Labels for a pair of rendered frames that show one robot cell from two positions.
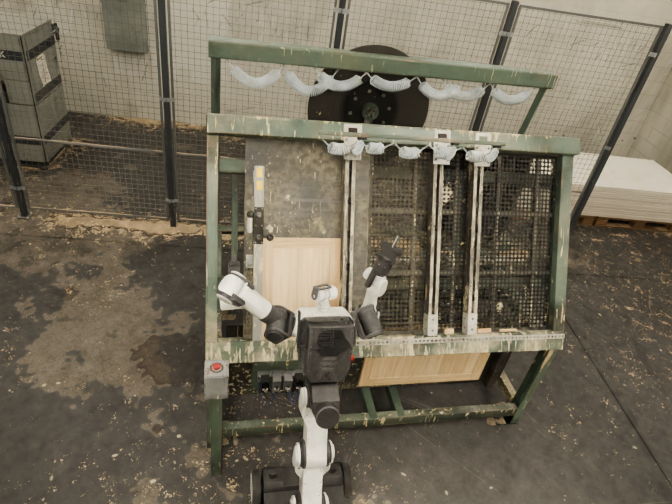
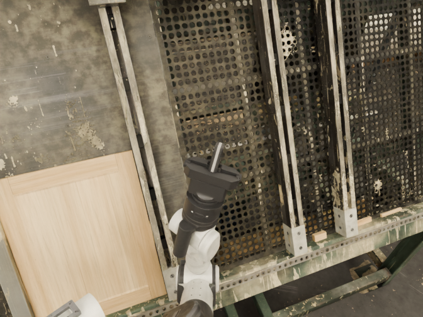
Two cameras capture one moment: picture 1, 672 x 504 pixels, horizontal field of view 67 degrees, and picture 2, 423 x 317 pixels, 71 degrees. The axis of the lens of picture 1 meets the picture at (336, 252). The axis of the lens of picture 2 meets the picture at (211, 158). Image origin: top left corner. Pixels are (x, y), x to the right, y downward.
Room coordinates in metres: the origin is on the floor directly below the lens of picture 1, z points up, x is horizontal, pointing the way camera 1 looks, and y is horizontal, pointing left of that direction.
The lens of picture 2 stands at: (1.61, -0.24, 2.03)
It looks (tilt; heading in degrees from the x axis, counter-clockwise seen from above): 43 degrees down; 356
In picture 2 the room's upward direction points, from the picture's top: straight up
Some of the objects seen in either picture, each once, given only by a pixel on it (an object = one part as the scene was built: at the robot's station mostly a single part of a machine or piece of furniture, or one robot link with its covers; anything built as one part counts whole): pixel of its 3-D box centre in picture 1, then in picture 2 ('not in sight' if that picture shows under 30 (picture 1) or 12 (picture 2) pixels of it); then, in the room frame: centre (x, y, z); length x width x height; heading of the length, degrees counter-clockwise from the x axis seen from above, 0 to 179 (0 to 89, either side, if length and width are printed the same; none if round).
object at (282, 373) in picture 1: (297, 383); not in sight; (1.88, 0.09, 0.69); 0.50 x 0.14 x 0.24; 106
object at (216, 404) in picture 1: (216, 434); not in sight; (1.69, 0.49, 0.38); 0.06 x 0.06 x 0.75; 16
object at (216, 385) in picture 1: (216, 379); not in sight; (1.69, 0.49, 0.84); 0.12 x 0.12 x 0.18; 16
